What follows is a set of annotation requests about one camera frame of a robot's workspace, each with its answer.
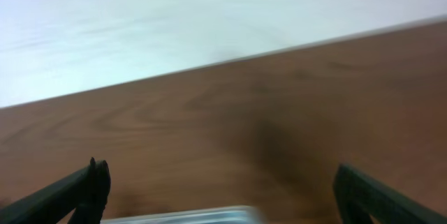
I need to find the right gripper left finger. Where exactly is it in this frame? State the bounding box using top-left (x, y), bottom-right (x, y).
top-left (1, 158), bottom-right (111, 224)

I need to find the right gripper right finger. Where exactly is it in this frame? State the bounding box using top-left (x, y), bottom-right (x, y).
top-left (332, 164), bottom-right (446, 224)

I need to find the clear plastic container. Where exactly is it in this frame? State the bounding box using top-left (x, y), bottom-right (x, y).
top-left (101, 206), bottom-right (267, 224)

